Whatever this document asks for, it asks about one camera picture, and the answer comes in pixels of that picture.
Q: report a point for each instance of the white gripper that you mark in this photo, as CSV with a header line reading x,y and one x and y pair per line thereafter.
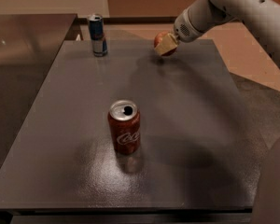
x,y
184,30

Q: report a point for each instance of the red apple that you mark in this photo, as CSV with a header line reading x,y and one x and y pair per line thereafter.
x,y
161,39

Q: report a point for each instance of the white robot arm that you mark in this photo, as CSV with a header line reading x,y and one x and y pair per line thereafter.
x,y
260,17

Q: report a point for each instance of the blue silver redbull can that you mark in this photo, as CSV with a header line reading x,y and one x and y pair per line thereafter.
x,y
96,30

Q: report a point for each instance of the red coca-cola can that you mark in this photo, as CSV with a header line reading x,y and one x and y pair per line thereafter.
x,y
124,123

